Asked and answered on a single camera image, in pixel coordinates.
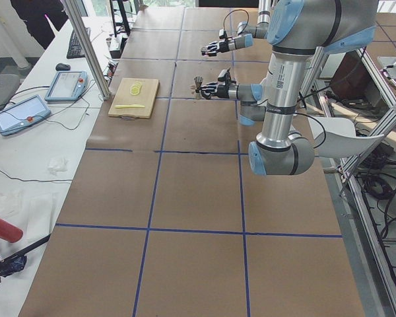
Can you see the red cylinder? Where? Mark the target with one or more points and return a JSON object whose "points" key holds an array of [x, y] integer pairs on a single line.
{"points": [[9, 232]]}

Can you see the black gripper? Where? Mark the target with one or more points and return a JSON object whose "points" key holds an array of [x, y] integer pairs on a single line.
{"points": [[222, 90], [226, 43]]}

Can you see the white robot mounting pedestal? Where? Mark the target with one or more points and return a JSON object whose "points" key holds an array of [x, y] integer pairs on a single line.
{"points": [[265, 83]]}

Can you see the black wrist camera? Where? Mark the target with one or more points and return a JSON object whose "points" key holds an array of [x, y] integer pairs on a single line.
{"points": [[222, 34], [225, 77]]}

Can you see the lemon slice one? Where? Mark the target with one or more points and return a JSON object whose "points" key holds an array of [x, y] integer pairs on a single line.
{"points": [[135, 91]]}

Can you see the person in black clothes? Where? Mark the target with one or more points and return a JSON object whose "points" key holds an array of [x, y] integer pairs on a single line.
{"points": [[36, 14]]}

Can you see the black computer mouse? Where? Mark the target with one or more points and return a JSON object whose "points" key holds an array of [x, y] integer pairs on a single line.
{"points": [[62, 67]]}

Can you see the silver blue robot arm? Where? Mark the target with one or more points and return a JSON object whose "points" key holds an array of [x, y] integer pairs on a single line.
{"points": [[246, 32], [294, 29]]}

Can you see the far teach pendant tablet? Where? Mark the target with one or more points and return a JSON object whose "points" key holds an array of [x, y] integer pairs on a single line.
{"points": [[67, 86]]}

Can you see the white chair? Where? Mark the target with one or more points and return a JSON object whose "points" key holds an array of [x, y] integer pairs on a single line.
{"points": [[341, 140]]}

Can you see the near teach pendant tablet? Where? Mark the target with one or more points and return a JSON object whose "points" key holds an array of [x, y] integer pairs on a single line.
{"points": [[23, 115]]}

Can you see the teach pendant tablet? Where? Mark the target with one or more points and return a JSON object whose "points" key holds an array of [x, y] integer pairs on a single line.
{"points": [[67, 86], [23, 115]]}

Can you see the yellow plastic knife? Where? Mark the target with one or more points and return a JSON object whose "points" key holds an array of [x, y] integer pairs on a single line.
{"points": [[123, 106]]}

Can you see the black keyboard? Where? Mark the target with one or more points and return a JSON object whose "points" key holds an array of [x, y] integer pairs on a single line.
{"points": [[75, 49]]}

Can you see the aluminium frame post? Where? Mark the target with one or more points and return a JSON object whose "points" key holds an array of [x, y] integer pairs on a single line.
{"points": [[75, 17]]}

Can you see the crumpled white tissue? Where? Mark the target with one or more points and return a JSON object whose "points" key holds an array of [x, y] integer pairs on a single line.
{"points": [[57, 164]]}

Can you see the bamboo cutting board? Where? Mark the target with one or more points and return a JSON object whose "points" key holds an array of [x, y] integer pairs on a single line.
{"points": [[149, 89]]}

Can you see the clear glass cup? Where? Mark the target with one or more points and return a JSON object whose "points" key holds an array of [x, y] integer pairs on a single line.
{"points": [[205, 52]]}

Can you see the steel double jigger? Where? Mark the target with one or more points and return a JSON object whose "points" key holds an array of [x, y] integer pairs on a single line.
{"points": [[198, 81]]}

